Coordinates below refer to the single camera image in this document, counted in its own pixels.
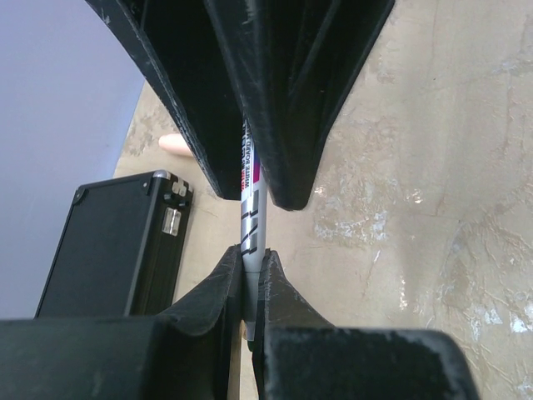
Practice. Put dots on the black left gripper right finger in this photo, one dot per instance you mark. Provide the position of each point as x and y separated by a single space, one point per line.
298 354

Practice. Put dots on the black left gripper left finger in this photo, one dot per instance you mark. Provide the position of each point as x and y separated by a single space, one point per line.
191 350

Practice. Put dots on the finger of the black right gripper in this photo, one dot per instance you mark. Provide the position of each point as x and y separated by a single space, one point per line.
292 65
174 46

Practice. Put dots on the white green whiteboard marker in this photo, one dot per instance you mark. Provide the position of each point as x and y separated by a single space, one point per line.
253 228

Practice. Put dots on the pink small object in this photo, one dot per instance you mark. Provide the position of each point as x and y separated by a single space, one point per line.
175 144

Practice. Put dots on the black hard case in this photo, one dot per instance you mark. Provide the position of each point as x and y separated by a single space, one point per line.
121 248

